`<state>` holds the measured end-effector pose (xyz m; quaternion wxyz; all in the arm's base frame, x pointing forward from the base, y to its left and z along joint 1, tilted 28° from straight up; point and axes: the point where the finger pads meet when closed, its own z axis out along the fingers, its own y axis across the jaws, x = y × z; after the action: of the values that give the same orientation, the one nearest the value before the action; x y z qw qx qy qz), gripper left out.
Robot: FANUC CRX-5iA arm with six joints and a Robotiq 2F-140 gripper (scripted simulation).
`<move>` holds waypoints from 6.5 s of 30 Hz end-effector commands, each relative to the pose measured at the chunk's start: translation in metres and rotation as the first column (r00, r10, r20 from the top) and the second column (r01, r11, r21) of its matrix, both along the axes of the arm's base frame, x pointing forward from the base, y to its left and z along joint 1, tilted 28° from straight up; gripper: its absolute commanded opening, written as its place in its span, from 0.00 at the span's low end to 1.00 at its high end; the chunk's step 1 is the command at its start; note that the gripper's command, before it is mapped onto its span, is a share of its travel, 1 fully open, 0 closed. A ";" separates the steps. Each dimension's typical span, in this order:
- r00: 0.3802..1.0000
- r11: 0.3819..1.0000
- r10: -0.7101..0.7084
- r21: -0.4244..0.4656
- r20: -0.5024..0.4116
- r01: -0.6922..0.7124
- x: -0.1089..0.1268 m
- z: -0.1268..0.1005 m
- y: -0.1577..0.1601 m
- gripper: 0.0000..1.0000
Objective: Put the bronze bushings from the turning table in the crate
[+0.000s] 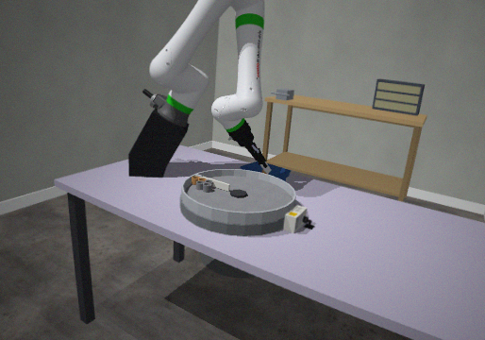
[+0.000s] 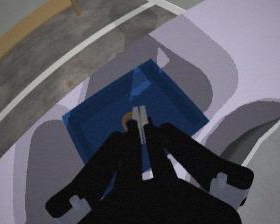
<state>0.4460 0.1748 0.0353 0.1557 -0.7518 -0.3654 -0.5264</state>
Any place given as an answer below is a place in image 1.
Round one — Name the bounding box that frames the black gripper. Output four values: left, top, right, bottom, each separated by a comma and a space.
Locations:
237, 131, 272, 174

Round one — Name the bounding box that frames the grey round turning table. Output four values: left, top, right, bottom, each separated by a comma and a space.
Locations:
180, 169, 315, 236

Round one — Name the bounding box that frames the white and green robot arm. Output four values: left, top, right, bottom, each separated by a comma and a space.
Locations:
142, 0, 264, 141

